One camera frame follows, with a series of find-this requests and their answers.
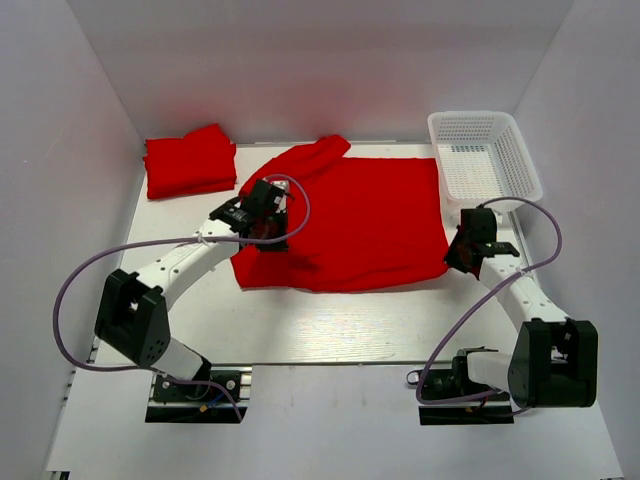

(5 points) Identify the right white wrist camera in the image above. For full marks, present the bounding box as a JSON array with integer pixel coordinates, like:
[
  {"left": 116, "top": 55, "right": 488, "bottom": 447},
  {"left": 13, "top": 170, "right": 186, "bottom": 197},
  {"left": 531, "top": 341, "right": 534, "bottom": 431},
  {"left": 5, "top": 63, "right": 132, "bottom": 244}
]
[{"left": 494, "top": 210, "right": 506, "bottom": 227}]

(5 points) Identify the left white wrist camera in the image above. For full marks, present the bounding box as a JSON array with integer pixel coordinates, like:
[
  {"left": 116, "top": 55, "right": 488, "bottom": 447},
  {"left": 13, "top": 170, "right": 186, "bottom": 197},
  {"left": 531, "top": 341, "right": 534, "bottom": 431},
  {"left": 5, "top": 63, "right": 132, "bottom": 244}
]
[{"left": 271, "top": 180, "right": 290, "bottom": 210}]

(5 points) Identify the white plastic basket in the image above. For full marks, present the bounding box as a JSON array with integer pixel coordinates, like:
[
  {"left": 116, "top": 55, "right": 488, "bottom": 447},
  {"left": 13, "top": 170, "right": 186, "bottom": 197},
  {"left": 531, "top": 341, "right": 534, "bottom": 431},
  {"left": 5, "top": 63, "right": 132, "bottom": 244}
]
[{"left": 427, "top": 110, "right": 543, "bottom": 208}]

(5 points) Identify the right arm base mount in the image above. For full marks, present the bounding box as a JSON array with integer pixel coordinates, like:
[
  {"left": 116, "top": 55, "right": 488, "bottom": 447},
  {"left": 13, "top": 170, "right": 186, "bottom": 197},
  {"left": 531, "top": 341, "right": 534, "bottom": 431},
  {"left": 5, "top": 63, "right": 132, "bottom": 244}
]
[{"left": 405, "top": 347, "right": 515, "bottom": 426}]

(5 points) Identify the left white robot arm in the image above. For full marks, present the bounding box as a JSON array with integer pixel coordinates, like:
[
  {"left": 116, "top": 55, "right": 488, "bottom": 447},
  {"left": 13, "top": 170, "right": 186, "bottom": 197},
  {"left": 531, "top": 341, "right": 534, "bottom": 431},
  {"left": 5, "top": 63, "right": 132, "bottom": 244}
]
[{"left": 94, "top": 179, "right": 289, "bottom": 399}]

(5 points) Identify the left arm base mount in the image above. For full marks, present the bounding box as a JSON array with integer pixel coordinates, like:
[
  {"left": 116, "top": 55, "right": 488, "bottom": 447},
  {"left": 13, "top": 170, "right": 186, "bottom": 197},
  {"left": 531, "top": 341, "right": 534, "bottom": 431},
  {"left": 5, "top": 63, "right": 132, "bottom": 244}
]
[{"left": 145, "top": 366, "right": 252, "bottom": 424}]

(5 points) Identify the folded red t-shirt stack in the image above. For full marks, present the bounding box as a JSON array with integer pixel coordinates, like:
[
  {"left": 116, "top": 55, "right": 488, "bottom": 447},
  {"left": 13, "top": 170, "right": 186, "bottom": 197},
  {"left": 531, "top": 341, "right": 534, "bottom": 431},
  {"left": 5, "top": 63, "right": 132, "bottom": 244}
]
[{"left": 143, "top": 124, "right": 237, "bottom": 200}]

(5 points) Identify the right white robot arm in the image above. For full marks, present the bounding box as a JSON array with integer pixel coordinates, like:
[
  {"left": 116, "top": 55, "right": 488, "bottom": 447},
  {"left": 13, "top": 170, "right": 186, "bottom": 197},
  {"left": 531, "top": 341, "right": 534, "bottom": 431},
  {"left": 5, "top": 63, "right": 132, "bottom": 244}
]
[{"left": 445, "top": 208, "right": 598, "bottom": 408}]

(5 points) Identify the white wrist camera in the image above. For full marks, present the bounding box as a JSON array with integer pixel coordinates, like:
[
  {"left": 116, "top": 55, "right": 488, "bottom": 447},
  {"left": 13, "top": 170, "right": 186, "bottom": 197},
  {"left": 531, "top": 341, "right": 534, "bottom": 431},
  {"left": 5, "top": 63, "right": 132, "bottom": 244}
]
[
  {"left": 494, "top": 210, "right": 506, "bottom": 227},
  {"left": 271, "top": 180, "right": 290, "bottom": 210}
]

